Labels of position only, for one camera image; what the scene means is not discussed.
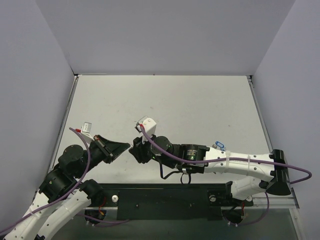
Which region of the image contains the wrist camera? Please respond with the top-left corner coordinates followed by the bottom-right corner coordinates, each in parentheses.
top-left (135, 116), bottom-right (157, 138)
top-left (75, 122), bottom-right (93, 143)

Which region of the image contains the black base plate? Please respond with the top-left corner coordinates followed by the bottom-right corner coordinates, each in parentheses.
top-left (84, 182), bottom-right (253, 221)

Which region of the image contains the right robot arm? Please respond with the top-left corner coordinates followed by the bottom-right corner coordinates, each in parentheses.
top-left (129, 136), bottom-right (291, 205)

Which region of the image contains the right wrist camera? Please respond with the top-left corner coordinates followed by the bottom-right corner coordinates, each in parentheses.
top-left (135, 116), bottom-right (157, 138)

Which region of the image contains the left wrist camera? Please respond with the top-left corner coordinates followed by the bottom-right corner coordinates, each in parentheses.
top-left (75, 122), bottom-right (93, 143)

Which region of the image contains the blue key tag with window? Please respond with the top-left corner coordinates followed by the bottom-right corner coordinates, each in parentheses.
top-left (212, 141), bottom-right (225, 150)

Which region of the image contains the aluminium frame rail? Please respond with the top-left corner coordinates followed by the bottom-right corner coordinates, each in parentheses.
top-left (246, 75), bottom-right (273, 152)

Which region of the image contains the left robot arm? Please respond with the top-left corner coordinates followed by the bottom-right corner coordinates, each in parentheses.
top-left (4, 135), bottom-right (130, 240)

